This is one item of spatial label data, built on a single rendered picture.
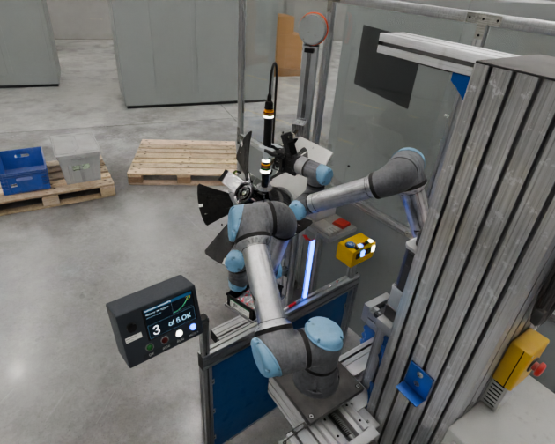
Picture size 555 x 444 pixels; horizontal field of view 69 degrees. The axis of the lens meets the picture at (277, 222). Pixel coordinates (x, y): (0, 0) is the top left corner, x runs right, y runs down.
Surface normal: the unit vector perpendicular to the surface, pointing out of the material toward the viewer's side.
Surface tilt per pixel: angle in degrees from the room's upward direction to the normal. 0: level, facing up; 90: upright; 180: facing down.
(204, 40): 90
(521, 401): 0
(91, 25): 90
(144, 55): 90
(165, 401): 0
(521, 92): 90
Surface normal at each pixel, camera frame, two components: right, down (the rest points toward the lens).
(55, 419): 0.07, -0.84
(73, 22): 0.38, 0.52
